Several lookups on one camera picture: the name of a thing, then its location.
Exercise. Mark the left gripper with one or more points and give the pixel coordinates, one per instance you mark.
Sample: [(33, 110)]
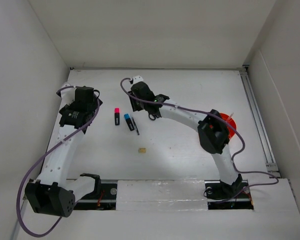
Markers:
[(68, 107)]

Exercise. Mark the black gel pen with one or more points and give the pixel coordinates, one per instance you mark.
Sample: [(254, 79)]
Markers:
[(135, 125)]

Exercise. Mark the blue capped highlighter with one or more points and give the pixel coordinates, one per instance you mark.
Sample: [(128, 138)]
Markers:
[(129, 122)]

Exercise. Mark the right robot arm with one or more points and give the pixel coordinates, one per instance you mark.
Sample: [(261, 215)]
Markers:
[(212, 132)]

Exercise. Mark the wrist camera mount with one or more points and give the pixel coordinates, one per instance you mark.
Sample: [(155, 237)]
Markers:
[(66, 91), (136, 79)]

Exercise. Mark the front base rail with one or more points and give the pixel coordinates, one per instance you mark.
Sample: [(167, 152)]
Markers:
[(160, 196)]

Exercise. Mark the black handled scissors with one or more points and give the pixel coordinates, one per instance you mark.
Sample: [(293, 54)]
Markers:
[(153, 116)]

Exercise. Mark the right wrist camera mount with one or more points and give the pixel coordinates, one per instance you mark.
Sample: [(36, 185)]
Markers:
[(136, 79)]

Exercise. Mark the pink capped highlighter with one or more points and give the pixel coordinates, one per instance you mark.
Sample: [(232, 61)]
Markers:
[(117, 116)]

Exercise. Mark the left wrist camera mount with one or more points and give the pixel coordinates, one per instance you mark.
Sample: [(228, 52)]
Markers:
[(66, 91)]

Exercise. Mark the small yellow eraser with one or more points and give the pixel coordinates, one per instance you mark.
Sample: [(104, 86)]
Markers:
[(142, 150)]

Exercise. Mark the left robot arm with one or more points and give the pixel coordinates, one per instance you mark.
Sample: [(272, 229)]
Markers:
[(50, 193)]

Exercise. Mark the orange round divided container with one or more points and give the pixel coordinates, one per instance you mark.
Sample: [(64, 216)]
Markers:
[(231, 125)]

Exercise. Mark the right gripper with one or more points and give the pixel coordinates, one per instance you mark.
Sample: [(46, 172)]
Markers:
[(135, 106)]

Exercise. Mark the aluminium rail right side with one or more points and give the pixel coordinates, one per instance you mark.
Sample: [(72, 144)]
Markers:
[(270, 161)]

